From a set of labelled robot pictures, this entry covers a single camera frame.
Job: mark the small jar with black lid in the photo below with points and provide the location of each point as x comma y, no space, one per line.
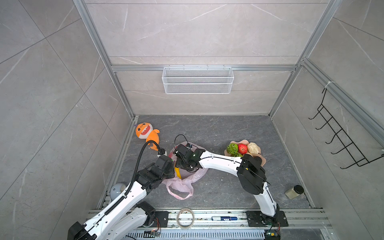
294,192

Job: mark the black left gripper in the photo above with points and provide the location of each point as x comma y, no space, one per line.
171,169

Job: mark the grey round speaker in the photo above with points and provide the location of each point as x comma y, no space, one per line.
116,190

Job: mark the orange shark plush toy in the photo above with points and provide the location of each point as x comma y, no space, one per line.
146,132

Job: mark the green fake custard apple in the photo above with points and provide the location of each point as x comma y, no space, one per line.
232,149

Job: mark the white wire mesh basket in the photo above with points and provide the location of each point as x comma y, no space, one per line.
197,80

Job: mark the roll of clear tape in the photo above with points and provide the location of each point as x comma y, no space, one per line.
185,219

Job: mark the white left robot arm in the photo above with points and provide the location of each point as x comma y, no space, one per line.
127,211

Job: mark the red fake fruit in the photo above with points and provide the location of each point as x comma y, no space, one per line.
242,149

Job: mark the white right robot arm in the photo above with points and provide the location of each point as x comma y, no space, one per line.
248,169

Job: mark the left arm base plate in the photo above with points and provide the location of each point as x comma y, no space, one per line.
158,218

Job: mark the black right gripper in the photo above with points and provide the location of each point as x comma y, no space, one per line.
178,162

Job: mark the pink plastic bag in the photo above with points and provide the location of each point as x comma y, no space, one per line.
182,189

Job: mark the blue marker pen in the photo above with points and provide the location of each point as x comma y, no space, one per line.
224,218

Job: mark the pink scalloped plastic bowl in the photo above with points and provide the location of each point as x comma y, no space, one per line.
246,142

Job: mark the yellow fake banana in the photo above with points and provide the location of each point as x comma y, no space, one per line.
178,174

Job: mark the black wire hook rack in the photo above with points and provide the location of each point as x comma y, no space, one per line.
340,134

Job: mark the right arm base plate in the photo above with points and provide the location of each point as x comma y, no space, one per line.
258,219

